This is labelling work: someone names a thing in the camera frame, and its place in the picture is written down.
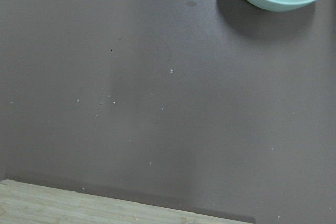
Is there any wooden cutting board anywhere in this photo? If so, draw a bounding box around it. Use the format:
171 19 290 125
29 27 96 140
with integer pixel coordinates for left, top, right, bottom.
0 179 255 224

